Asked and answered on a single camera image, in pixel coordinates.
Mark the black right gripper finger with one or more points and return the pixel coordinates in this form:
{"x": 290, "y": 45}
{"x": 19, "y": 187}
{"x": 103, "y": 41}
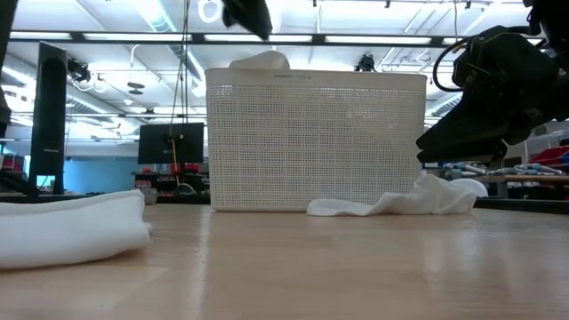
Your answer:
{"x": 462, "y": 131}
{"x": 462, "y": 156}

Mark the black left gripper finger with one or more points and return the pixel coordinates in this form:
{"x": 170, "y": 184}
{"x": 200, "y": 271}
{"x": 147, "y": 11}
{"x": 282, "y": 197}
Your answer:
{"x": 266, "y": 30}

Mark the white leaf-print garment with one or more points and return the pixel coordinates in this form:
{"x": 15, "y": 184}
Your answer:
{"x": 262, "y": 60}

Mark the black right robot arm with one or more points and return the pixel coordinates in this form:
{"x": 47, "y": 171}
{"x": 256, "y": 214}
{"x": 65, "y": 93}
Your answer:
{"x": 555, "y": 22}

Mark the wooden table with clothes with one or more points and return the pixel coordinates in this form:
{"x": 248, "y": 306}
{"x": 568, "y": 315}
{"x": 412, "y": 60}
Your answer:
{"x": 533, "y": 178}

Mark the long white sock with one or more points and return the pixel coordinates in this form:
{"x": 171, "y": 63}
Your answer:
{"x": 427, "y": 195}

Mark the white perforated plastic laundry basket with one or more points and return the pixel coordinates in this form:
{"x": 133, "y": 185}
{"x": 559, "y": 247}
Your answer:
{"x": 311, "y": 142}

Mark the black computer monitor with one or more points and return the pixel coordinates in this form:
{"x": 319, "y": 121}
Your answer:
{"x": 155, "y": 142}

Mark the tall black tower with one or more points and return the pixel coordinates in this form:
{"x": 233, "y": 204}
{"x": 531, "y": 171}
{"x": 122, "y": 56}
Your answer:
{"x": 48, "y": 111}

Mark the white t-shirt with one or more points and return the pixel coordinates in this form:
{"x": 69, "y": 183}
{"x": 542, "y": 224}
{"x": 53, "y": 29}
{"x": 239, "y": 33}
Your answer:
{"x": 66, "y": 231}

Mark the black overhead camera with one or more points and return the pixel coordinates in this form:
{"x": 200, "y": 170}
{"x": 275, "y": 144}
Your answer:
{"x": 365, "y": 63}

